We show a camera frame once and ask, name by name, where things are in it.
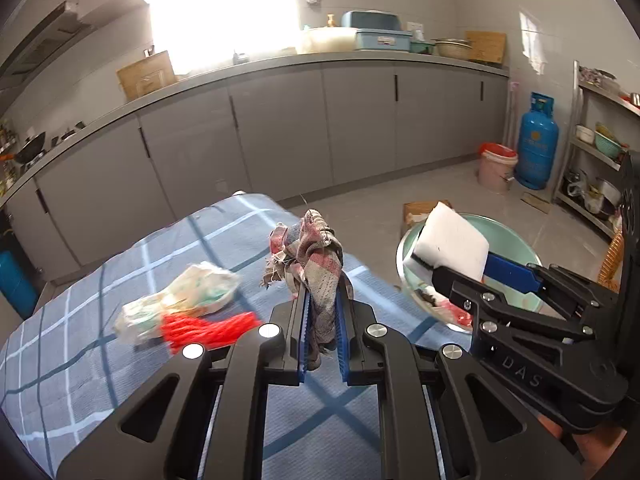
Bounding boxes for green enamel basin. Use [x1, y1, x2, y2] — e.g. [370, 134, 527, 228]
[395, 213, 543, 333]

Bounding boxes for blue plaid tablecloth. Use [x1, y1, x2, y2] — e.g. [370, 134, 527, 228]
[0, 192, 476, 480]

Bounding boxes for white pipe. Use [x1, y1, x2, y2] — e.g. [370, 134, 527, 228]
[502, 82, 518, 146]

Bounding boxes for orange wicker object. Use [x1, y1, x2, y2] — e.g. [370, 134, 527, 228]
[597, 230, 626, 291]

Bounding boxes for metal shelf rack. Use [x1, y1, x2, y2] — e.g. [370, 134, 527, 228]
[552, 60, 640, 238]

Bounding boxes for white foam block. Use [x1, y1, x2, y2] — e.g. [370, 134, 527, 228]
[416, 201, 491, 282]

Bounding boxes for blue gas cylinder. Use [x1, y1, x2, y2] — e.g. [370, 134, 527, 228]
[517, 92, 560, 191]
[0, 247, 40, 320]

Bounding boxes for wooden cutting board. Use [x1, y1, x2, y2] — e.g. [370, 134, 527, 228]
[465, 31, 507, 65]
[116, 51, 177, 102]

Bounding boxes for spice rack with bottles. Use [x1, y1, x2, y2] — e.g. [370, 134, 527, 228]
[0, 117, 16, 181]

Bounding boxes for metal bowl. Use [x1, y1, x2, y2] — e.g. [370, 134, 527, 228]
[432, 37, 473, 58]

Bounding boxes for blue dish storage box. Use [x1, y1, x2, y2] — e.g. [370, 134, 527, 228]
[341, 10, 413, 52]

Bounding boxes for cardboard box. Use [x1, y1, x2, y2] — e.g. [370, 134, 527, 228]
[402, 200, 453, 228]

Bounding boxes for pink bucket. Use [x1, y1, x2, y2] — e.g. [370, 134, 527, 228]
[477, 142, 519, 193]

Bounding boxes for black gas stove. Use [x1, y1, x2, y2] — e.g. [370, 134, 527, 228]
[47, 121, 88, 148]

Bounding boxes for grey kitchen cabinets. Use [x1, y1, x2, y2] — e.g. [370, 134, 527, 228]
[0, 52, 511, 311]

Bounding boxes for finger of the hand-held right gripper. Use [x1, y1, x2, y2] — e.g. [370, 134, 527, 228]
[482, 252, 623, 323]
[402, 254, 598, 351]

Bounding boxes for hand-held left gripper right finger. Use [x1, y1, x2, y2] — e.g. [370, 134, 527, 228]
[336, 280, 586, 480]

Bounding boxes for red mesh net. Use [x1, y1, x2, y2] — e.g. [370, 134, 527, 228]
[160, 311, 262, 356]

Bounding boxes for white plastic container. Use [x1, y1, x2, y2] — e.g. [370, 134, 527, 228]
[299, 26, 357, 54]

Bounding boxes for grey range hood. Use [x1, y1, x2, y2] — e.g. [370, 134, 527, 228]
[0, 1, 96, 81]

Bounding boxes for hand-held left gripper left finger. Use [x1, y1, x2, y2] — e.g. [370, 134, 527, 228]
[56, 287, 310, 480]

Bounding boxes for plaid rag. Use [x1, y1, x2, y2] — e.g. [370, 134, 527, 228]
[258, 208, 353, 371]

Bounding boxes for black wok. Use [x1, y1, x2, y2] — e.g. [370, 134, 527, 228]
[13, 131, 47, 165]

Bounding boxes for crumpled white wrapper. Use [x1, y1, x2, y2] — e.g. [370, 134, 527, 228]
[112, 262, 241, 347]

